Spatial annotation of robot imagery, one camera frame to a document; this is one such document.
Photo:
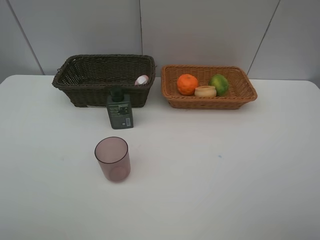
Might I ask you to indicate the dark green pump bottle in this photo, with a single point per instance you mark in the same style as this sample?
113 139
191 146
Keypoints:
119 109

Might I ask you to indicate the orange tangerine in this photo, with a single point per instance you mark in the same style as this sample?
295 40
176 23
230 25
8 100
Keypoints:
186 84

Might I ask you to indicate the dark brown wicker basket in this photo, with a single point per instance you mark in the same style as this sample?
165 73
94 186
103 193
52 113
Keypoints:
86 79

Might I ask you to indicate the green lime fruit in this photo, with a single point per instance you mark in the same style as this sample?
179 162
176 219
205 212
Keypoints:
220 83

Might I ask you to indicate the light brown wicker basket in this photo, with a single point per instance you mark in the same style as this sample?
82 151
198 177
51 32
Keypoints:
240 91

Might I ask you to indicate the translucent purple plastic cup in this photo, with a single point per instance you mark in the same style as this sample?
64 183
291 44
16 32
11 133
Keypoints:
112 154

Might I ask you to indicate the red yellow peach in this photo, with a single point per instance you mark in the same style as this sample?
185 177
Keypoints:
205 91

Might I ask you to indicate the pink bottle white cap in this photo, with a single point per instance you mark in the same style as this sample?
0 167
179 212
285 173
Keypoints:
141 80

